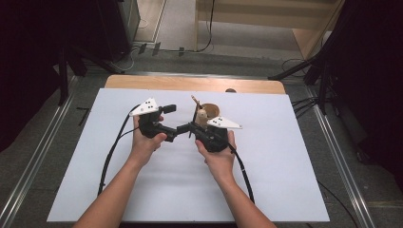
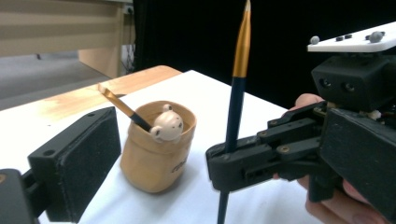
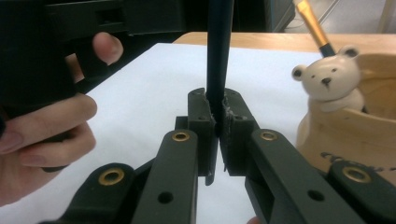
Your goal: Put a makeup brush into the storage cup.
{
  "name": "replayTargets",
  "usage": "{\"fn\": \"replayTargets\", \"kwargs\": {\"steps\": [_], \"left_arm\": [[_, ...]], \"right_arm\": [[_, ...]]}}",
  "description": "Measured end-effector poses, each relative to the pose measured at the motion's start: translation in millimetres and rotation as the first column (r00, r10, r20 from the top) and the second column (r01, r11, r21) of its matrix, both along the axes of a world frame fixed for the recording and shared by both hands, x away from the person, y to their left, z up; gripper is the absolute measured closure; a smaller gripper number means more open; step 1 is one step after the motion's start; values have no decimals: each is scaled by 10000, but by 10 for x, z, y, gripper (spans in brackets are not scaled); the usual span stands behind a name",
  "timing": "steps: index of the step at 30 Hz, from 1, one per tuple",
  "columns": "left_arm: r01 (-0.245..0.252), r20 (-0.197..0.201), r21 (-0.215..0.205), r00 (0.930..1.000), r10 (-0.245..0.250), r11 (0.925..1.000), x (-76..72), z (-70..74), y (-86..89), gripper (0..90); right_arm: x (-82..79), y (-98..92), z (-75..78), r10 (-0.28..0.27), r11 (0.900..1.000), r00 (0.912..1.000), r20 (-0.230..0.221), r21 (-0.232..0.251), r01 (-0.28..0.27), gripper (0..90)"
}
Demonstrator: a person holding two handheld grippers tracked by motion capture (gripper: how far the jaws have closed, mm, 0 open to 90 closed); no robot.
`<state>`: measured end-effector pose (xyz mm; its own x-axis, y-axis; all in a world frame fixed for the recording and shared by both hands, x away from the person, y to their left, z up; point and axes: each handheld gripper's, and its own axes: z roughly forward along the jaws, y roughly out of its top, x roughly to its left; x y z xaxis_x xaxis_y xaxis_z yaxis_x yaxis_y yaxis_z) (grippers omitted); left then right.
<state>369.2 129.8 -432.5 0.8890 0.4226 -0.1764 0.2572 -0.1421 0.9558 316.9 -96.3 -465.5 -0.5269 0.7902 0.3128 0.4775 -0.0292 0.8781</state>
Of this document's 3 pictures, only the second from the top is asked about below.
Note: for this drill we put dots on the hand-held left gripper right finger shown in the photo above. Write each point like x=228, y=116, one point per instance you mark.
x=364, y=155

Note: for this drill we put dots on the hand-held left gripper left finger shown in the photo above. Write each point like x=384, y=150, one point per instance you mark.
x=77, y=165

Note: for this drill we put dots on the dark blue gold paintbrush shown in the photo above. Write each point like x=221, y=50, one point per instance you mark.
x=120, y=104
x=235, y=102

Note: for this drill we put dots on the tan bear pen holder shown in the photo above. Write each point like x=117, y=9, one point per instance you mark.
x=149, y=161

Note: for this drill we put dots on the small white wall socket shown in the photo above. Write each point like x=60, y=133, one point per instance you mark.
x=130, y=10

